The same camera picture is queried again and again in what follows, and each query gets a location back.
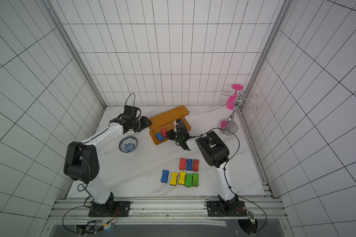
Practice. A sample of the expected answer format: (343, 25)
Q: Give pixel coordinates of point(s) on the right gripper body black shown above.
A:
(172, 134)

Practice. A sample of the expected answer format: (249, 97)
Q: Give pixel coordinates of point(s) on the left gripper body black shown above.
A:
(136, 124)

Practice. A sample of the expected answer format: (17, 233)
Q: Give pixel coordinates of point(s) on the red eraser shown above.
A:
(164, 132)
(195, 165)
(182, 165)

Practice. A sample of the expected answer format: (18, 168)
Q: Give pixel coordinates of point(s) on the two-tier wooden shelf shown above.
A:
(166, 120)

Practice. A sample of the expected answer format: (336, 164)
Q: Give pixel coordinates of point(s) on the green eraser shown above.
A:
(195, 180)
(188, 180)

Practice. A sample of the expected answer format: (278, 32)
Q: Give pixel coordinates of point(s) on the yellow eraser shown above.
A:
(182, 178)
(174, 179)

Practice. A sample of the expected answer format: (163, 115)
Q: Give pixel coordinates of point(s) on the blue eraser top shelf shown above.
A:
(164, 178)

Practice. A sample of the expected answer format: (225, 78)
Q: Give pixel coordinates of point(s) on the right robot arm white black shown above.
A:
(215, 153)

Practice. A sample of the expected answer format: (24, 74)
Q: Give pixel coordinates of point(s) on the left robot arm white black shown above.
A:
(82, 164)

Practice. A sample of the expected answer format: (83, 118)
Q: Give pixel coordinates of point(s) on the blue floral plate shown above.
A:
(128, 144)

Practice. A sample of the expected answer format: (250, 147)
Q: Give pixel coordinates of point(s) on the chrome glass holder stand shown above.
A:
(228, 126)

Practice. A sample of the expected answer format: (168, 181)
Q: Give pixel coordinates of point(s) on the pink wine glass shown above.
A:
(237, 89)

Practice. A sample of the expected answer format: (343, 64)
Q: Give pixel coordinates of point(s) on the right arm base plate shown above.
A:
(216, 209)

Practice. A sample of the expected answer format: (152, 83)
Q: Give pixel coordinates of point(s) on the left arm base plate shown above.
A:
(110, 209)

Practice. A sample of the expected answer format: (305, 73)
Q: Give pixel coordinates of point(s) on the aluminium mounting rail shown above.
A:
(196, 210)

